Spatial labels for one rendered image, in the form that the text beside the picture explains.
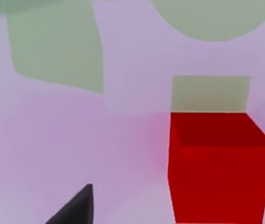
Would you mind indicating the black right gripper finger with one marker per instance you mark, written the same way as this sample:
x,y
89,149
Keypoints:
x,y
78,207

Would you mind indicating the red cube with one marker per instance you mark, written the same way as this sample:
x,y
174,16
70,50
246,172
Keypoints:
x,y
218,172

